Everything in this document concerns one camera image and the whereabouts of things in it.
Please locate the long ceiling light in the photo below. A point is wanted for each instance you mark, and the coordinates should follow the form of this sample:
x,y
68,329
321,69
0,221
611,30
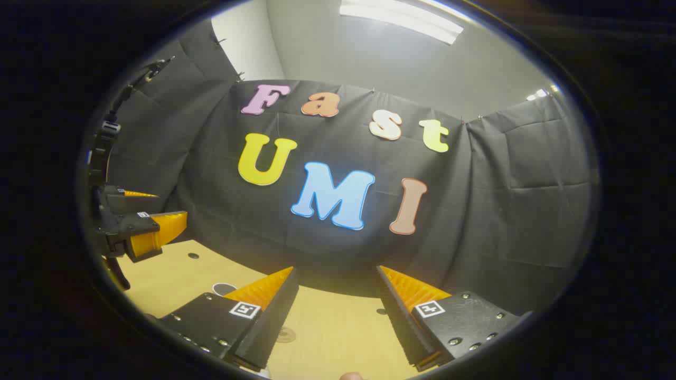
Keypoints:
x,y
401,18

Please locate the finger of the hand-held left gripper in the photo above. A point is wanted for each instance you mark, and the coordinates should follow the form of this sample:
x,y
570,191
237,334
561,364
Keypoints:
x,y
127,202
134,227

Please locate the black backdrop cloth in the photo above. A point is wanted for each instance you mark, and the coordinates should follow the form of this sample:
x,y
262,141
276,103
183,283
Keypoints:
x,y
475,211

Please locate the light wooden desktop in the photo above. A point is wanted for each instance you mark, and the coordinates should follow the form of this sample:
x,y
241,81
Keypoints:
x,y
332,327

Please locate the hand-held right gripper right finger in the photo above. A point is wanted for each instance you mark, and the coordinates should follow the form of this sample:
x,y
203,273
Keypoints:
x,y
404,322

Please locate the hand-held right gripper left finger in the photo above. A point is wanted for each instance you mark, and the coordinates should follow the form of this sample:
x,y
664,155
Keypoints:
x,y
274,322

